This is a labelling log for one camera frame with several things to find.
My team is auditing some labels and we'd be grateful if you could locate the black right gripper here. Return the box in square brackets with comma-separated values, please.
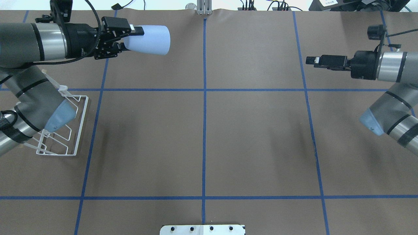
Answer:
[306, 51, 381, 80]

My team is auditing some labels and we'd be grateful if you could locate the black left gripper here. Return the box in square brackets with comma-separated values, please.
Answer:
[62, 16, 145, 60]

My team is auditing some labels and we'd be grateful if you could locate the light blue plastic cup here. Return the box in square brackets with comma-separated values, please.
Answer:
[123, 25, 171, 55]

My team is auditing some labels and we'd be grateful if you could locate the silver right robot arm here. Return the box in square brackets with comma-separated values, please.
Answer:
[305, 51, 418, 154]

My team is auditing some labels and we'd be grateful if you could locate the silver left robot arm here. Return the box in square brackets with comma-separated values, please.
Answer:
[0, 17, 145, 155]

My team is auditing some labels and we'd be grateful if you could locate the small black box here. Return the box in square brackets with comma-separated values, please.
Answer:
[111, 3, 123, 10]

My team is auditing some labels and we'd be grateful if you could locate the black laptop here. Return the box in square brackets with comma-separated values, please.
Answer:
[308, 0, 412, 12]

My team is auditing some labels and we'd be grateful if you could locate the black orange usb hub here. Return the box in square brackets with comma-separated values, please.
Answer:
[237, 0, 257, 11]

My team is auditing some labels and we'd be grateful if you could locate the black camera cable left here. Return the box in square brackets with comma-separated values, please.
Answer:
[29, 0, 102, 66]

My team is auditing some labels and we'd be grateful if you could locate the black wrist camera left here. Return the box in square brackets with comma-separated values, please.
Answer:
[49, 0, 73, 24]

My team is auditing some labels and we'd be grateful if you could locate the aluminium frame post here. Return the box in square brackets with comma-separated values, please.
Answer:
[196, 0, 213, 15]

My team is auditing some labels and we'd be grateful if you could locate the white wire cup holder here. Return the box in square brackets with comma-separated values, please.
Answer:
[24, 69, 89, 157]

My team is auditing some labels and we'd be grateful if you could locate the white camera pole base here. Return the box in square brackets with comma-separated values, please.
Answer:
[159, 224, 246, 235]

